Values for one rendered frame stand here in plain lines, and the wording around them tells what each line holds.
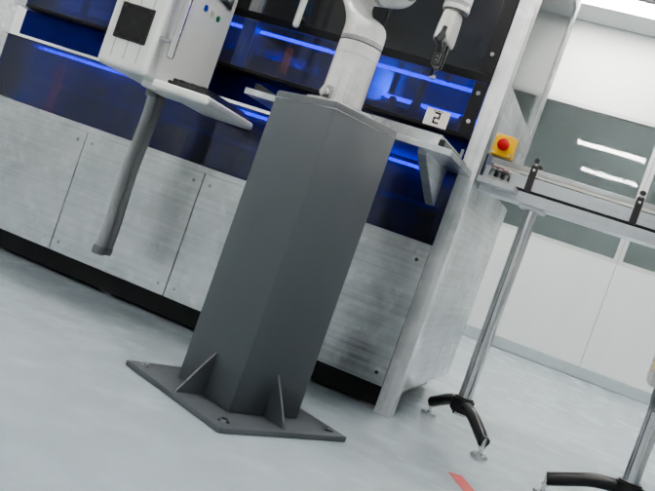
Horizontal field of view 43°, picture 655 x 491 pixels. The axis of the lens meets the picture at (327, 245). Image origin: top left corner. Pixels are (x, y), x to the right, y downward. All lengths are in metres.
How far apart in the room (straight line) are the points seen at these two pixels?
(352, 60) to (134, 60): 0.78
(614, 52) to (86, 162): 5.32
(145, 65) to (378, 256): 1.00
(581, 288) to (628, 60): 2.00
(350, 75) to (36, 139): 1.68
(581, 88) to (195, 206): 5.04
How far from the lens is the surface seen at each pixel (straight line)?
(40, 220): 3.49
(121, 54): 2.74
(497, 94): 2.87
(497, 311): 2.92
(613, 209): 2.88
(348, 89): 2.24
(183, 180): 3.16
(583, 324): 7.36
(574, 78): 7.64
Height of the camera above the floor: 0.57
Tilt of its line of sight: 2 degrees down
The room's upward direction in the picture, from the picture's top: 19 degrees clockwise
